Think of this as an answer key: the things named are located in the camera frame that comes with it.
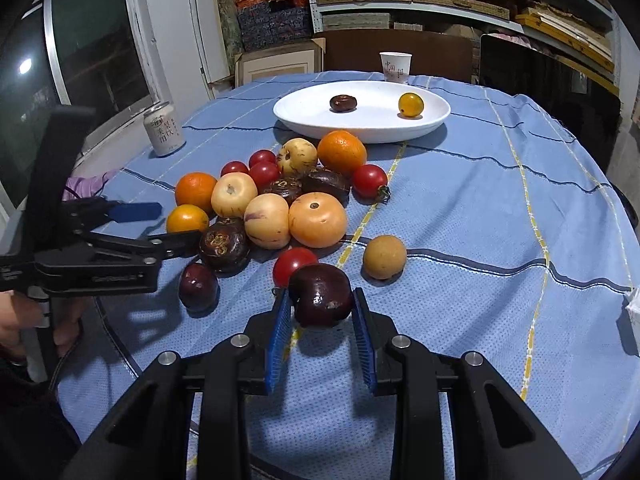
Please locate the blue striped tablecloth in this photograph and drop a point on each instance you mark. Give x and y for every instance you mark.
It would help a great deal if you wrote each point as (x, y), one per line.
(465, 210)

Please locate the purple cloth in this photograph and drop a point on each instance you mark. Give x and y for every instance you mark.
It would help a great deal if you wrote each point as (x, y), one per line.
(87, 185)

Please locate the small dark brown water chestnut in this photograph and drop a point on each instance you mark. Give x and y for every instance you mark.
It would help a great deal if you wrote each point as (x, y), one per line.
(342, 103)

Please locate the person's left hand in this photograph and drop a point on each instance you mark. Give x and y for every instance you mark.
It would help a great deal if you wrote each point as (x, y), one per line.
(15, 320)

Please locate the round tan fruit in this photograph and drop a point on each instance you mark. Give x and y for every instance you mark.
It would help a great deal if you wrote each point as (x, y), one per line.
(384, 257)

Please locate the white oval plate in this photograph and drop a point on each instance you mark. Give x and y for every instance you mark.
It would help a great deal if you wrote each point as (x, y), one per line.
(370, 122)

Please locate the white object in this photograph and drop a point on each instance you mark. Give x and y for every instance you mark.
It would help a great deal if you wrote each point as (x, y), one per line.
(632, 320)

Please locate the cardboard picture frame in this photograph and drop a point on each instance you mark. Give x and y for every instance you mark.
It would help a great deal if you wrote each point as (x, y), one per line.
(275, 65)

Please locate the white board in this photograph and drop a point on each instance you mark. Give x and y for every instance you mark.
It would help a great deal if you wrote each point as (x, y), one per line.
(210, 35)

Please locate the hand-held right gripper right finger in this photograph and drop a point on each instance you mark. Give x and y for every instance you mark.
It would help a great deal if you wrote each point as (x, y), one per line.
(364, 347)

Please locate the dark red plum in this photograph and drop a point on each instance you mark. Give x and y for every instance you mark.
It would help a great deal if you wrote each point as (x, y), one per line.
(198, 285)
(320, 292)

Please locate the large dark brown water chestnut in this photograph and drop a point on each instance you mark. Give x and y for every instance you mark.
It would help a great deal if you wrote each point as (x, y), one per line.
(225, 246)

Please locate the green patterned roll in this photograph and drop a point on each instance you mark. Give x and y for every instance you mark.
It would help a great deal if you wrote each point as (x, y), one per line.
(227, 20)

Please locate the stack of blue patterned boxes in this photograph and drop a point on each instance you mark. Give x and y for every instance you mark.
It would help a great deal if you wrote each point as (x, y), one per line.
(270, 22)

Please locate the white paper cup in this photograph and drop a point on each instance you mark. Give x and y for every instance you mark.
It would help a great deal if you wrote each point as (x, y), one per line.
(396, 67)

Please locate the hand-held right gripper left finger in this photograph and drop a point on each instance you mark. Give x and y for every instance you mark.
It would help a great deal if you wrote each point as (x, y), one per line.
(280, 345)

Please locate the peach-coloured persimmon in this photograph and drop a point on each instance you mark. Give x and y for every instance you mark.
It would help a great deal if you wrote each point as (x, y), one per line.
(317, 220)

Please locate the orange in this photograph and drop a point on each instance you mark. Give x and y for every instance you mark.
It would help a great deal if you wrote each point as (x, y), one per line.
(342, 152)
(195, 190)

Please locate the white metal shelf rack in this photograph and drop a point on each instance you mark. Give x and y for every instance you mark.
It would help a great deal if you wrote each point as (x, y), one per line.
(316, 15)

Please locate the stack of yellow flat boxes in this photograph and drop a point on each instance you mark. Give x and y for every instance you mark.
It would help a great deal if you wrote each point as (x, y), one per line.
(570, 35)

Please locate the small yellow tomato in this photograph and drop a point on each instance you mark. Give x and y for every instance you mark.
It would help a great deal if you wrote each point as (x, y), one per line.
(411, 105)

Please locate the pink cloth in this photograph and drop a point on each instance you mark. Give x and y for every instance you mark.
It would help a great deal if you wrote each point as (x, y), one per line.
(510, 40)

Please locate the pale yellow pepino melon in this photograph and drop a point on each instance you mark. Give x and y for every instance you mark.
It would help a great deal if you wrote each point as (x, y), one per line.
(297, 156)
(266, 221)
(234, 194)

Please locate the red tomato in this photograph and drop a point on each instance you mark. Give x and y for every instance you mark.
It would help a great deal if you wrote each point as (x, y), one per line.
(290, 265)
(264, 174)
(261, 156)
(234, 167)
(370, 181)

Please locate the cream drink can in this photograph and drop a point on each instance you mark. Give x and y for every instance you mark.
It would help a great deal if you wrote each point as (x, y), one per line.
(164, 130)

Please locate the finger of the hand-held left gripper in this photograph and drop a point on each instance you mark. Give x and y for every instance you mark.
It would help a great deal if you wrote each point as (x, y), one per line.
(170, 245)
(137, 212)

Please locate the glass window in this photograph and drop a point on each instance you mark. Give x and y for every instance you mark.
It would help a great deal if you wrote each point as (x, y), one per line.
(90, 45)

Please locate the orange-yellow tomato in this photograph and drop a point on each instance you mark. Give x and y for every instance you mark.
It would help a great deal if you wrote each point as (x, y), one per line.
(187, 220)

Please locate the brown board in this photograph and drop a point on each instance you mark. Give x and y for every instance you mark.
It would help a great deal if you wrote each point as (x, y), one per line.
(360, 55)

